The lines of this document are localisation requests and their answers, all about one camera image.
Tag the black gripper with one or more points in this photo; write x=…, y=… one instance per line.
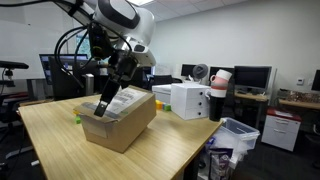
x=125, y=66

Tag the brown cardboard box with label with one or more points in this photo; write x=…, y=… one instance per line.
x=123, y=130

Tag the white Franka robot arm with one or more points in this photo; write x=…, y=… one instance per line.
x=126, y=20

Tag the white lidded storage box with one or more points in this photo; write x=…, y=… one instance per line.
x=161, y=93

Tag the small green toy block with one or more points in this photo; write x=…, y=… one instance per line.
x=77, y=119
x=167, y=107

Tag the monitor with blue screen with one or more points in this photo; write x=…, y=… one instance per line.
x=149, y=70
x=45, y=66

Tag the black Dell monitor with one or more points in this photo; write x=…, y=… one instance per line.
x=63, y=90

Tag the yellow toy block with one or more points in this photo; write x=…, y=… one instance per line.
x=159, y=104

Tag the window with green view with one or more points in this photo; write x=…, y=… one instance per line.
x=82, y=48

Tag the black office chair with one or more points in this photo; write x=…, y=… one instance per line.
x=163, y=80

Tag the white three-drawer unit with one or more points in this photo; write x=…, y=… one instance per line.
x=190, y=101

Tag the gray round disc object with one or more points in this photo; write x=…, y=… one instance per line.
x=200, y=71

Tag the ceiling light panel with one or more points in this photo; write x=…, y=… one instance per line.
x=140, y=1

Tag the red and white cup stack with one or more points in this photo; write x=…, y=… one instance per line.
x=213, y=70

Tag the tall black tumbler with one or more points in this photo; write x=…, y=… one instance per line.
x=216, y=110

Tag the white cup with red rim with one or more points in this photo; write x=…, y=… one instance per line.
x=218, y=92

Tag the pink mug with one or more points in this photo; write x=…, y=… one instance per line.
x=218, y=81

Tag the white mug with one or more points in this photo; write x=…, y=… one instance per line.
x=225, y=74

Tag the dark snack bag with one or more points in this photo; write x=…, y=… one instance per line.
x=220, y=163

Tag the clear plastic storage bin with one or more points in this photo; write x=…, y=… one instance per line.
x=238, y=131

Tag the wooden office desk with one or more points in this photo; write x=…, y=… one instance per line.
x=298, y=104
x=251, y=97

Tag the large black computer monitor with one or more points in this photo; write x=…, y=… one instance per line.
x=252, y=77

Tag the white red-top filing cabinet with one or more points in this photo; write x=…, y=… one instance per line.
x=280, y=131

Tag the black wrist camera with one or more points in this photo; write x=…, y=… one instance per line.
x=98, y=43

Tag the white wall thermostat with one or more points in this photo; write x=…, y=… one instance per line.
x=300, y=81

